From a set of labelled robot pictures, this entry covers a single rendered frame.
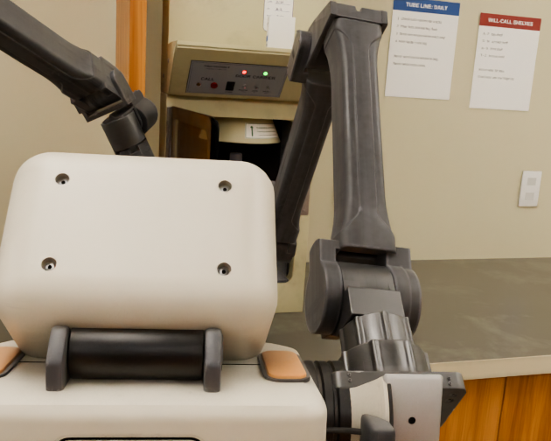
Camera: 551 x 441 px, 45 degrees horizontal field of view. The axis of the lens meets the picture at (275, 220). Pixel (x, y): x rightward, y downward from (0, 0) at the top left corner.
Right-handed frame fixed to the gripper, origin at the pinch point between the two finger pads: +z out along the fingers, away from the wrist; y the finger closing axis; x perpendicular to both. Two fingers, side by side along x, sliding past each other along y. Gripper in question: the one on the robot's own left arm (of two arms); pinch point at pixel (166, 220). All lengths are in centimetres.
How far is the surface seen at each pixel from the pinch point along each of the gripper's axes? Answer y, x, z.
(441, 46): -98, -58, 9
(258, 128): -28.0, -23.0, -1.9
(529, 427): -49, 13, 73
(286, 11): -42, -20, -22
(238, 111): -24.7, -20.9, -7.4
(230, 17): -30.6, -21.5, -24.9
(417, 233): -73, -57, 58
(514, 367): -49, 15, 55
